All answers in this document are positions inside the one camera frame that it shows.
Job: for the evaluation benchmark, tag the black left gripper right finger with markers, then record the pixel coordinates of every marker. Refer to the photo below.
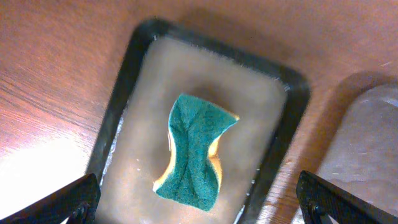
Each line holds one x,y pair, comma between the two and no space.
322,202

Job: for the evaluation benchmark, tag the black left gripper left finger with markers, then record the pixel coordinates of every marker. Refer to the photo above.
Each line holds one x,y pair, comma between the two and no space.
74,203

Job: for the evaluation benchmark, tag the green and yellow sponge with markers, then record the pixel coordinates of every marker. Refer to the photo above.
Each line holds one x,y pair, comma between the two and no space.
193,176

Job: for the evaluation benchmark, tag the large dark serving tray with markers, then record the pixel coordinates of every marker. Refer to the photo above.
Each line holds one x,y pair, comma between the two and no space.
362,157

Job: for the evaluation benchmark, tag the small black water tray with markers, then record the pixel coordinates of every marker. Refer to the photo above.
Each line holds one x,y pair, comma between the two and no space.
162,61

